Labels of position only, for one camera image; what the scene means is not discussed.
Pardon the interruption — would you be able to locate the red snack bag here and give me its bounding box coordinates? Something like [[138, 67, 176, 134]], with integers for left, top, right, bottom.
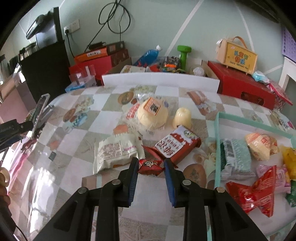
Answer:
[[225, 165, 277, 217]]

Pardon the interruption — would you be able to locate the pink swiss roll pack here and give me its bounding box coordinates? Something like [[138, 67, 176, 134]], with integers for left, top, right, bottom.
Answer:
[[256, 164, 291, 194]]

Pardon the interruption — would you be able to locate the silver-green snack bag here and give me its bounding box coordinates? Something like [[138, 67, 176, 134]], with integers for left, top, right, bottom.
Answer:
[[220, 138, 256, 181]]

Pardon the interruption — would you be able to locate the green snack pack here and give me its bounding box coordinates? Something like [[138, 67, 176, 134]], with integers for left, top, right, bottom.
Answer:
[[285, 180, 296, 207]]

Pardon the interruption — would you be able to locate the orange swiss roll pack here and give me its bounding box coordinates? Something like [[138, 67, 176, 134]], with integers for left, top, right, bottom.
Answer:
[[245, 133, 278, 161]]

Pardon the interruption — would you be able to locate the white biscuit pack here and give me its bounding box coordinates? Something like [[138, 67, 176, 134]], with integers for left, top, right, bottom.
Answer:
[[93, 133, 145, 174]]

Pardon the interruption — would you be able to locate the yellow cake pack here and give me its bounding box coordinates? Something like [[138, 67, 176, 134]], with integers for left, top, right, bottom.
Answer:
[[280, 145, 296, 180]]

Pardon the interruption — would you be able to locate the small red candy pack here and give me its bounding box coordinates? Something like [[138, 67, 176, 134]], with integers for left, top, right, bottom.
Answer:
[[138, 159, 164, 176]]

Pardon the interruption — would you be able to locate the dark red milk snack pack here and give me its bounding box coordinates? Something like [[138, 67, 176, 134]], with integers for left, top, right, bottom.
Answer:
[[143, 125, 201, 166]]

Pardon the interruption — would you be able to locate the pale yellow jelly cup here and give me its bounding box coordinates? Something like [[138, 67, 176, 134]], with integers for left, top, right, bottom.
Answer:
[[173, 108, 192, 129]]

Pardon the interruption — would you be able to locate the round bun clear pack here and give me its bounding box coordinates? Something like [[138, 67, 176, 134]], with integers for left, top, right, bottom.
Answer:
[[121, 93, 174, 136]]

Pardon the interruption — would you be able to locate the smartphone on stand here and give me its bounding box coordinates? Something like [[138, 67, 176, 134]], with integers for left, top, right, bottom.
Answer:
[[31, 93, 54, 139]]

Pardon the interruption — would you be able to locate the teal-edged white tray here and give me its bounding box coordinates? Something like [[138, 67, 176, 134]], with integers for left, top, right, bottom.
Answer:
[[214, 112, 295, 240]]

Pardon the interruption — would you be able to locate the black cabinet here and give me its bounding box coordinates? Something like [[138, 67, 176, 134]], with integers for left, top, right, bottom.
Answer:
[[20, 41, 71, 102]]

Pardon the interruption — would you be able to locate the checkered tablecloth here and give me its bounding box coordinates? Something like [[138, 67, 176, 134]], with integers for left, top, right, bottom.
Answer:
[[3, 85, 295, 240]]

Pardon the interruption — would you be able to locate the clear plastic box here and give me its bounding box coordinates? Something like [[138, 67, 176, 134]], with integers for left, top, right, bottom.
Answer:
[[69, 65, 97, 90]]

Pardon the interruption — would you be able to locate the red box left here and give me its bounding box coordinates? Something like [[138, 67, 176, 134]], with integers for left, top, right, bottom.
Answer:
[[69, 49, 130, 85]]

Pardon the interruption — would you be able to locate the orange flat box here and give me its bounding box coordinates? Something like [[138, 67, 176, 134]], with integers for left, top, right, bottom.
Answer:
[[74, 41, 125, 64]]

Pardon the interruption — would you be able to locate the red patterned flat box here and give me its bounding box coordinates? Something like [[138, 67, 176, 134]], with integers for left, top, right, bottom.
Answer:
[[268, 80, 293, 110]]

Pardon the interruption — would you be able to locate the red gift box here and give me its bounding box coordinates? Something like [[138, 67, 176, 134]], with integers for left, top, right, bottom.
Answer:
[[208, 61, 275, 109]]

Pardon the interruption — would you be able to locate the white foam board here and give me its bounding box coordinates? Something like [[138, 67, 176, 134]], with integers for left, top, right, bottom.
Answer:
[[102, 72, 220, 93]]

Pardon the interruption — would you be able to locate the light blue wipes pack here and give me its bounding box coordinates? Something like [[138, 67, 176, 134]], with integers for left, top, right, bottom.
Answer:
[[252, 70, 270, 84]]

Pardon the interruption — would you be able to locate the blue plastic bottle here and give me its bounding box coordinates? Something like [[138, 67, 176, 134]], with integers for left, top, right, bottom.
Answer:
[[133, 45, 162, 67]]

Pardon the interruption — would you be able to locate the white shelf unit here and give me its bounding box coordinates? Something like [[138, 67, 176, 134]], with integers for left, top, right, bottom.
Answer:
[[278, 57, 296, 90]]

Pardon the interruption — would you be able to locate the cardboard box of toys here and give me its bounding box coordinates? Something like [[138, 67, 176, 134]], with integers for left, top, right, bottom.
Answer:
[[105, 57, 213, 77]]

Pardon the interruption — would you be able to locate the green dumbbell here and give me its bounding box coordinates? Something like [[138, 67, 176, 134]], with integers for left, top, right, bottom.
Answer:
[[177, 45, 192, 70]]

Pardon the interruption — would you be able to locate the purple perforated basket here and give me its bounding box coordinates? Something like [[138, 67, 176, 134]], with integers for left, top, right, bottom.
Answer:
[[282, 26, 296, 62]]

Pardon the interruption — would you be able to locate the wall power socket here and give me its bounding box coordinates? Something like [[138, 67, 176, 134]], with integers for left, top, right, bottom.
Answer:
[[64, 19, 80, 34]]

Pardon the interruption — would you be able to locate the black hanging cable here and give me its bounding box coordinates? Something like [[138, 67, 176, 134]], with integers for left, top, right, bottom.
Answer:
[[84, 0, 132, 53]]

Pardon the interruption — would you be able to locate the yellow handled gift case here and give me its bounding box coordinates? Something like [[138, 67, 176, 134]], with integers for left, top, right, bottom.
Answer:
[[216, 36, 258, 75]]

